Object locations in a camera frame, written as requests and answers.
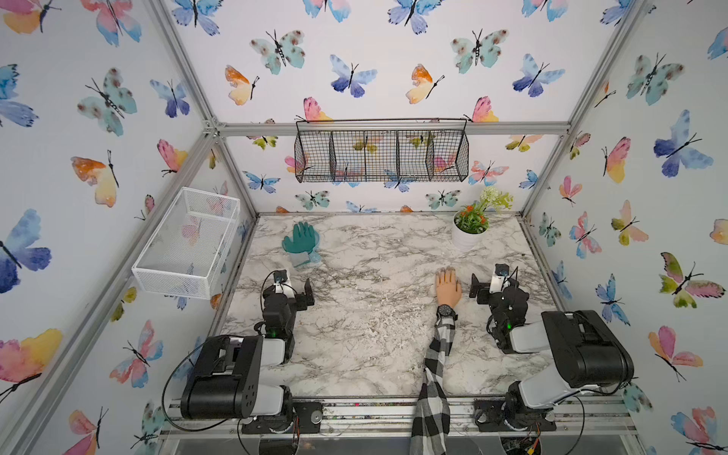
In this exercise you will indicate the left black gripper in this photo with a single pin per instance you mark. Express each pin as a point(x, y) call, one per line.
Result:
point(301, 298)

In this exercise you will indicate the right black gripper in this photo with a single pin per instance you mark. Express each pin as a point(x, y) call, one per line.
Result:
point(485, 290)

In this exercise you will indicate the mannequin hand flesh coloured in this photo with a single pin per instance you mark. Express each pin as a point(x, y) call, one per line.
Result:
point(448, 287)

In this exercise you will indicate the black wrist watch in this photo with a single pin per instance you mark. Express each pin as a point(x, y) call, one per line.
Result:
point(445, 311)

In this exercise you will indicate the black white plaid sleeve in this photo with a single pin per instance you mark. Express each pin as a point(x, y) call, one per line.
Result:
point(431, 419)

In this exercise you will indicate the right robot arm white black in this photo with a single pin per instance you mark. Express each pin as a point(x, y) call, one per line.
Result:
point(587, 357)

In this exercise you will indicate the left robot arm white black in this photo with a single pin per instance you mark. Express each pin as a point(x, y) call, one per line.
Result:
point(225, 382)

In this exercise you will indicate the potted plant white pot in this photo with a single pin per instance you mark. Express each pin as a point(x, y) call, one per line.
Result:
point(470, 223)

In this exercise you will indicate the green rubber glove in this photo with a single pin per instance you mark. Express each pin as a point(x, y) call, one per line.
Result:
point(302, 245)

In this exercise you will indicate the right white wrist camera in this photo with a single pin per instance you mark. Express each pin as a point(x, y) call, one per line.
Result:
point(499, 279)

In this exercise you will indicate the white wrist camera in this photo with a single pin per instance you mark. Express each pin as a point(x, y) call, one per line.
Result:
point(499, 279)
point(282, 278)

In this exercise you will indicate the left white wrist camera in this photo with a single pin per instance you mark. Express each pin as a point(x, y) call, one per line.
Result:
point(282, 278)

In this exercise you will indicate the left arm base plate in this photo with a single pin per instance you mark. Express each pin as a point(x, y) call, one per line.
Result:
point(304, 416)

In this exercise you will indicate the aluminium front rail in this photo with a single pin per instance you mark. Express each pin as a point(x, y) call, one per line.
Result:
point(392, 416)

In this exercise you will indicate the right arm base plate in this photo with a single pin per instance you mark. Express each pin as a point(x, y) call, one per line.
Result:
point(498, 415)

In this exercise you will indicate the white mesh wall basket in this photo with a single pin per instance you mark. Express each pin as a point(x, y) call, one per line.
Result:
point(184, 256)

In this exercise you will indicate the black wire wall basket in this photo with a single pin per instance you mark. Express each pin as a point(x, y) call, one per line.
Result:
point(381, 150)

